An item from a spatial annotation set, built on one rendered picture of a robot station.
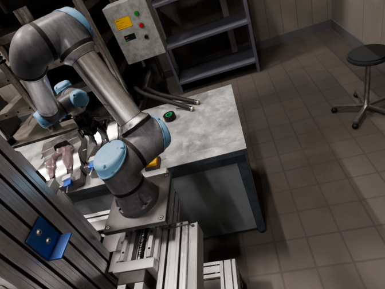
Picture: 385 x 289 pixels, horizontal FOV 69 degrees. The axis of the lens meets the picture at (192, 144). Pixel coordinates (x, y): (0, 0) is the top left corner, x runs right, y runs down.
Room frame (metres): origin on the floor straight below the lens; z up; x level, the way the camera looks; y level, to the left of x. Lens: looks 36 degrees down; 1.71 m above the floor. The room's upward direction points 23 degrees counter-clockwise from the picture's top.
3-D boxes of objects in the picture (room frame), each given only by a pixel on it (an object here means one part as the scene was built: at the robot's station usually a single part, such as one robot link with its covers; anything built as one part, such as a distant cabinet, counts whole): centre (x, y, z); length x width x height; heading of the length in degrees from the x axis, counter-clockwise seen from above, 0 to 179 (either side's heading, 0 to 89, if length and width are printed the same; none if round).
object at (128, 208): (0.74, 0.25, 1.09); 0.15 x 0.15 x 0.10
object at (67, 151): (1.54, 0.78, 0.90); 0.26 x 0.18 x 0.08; 3
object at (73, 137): (1.55, 0.79, 0.85); 0.50 x 0.26 x 0.11; 3
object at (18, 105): (2.59, 0.77, 1.01); 1.10 x 0.74 x 0.05; 76
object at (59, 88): (1.29, 0.43, 1.31); 0.09 x 0.08 x 0.11; 32
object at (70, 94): (1.19, 0.39, 1.31); 0.11 x 0.11 x 0.08; 32
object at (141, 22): (2.17, 0.04, 0.73); 0.30 x 0.22 x 1.47; 76
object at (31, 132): (2.54, 0.79, 0.75); 1.30 x 0.84 x 0.06; 76
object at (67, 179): (1.28, 0.71, 0.85); 0.13 x 0.05 x 0.05; 3
